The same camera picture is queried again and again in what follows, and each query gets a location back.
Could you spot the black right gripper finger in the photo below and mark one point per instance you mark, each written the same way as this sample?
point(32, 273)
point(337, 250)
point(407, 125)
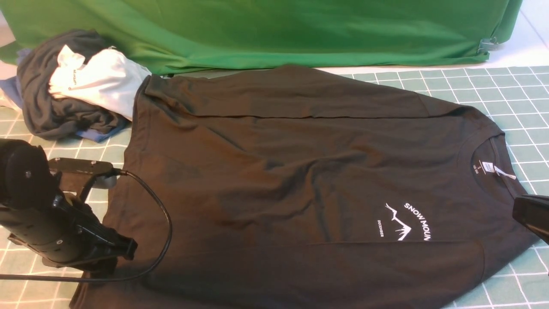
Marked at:
point(532, 211)

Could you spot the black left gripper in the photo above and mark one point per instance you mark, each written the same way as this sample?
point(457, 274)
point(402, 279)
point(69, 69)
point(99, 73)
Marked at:
point(66, 233)

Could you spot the dark gray long-sleeved shirt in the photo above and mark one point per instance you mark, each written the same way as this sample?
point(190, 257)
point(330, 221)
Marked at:
point(293, 188)

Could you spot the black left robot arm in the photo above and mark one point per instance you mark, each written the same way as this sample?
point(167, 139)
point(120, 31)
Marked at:
point(26, 178)

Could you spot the white crumpled shirt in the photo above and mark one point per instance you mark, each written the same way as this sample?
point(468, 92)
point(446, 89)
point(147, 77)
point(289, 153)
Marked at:
point(109, 80)

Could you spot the green grid table mat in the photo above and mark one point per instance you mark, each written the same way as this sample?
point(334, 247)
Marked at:
point(516, 98)

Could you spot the dark gray crumpled garment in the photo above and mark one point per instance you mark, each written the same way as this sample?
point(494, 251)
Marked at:
point(50, 118)

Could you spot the metal binder clip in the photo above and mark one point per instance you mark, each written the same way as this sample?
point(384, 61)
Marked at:
point(487, 45)

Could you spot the green backdrop cloth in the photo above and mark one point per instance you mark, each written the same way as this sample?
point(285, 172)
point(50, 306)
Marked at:
point(179, 36)

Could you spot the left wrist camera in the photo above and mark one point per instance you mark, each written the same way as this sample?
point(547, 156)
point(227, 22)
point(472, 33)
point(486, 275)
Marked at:
point(75, 174)

